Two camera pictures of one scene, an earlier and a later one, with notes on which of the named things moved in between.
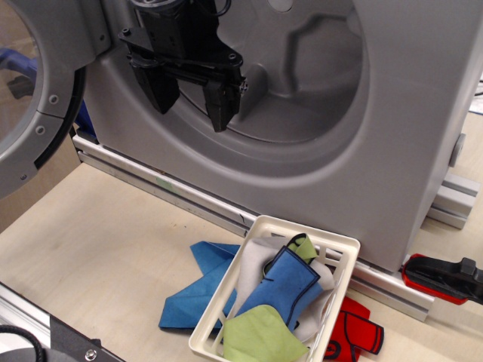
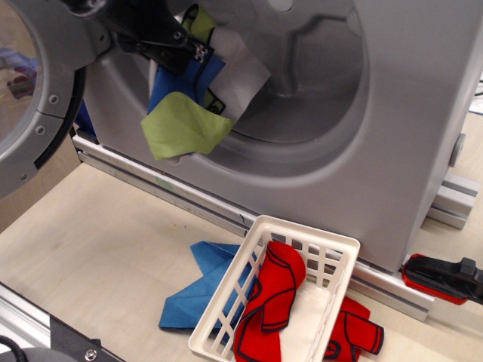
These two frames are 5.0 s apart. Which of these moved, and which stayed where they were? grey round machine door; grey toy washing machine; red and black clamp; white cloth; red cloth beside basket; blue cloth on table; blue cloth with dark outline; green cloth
Moved: blue cloth with dark outline; green cloth; white cloth
Stayed: grey round machine door; red cloth beside basket; blue cloth on table; grey toy washing machine; red and black clamp
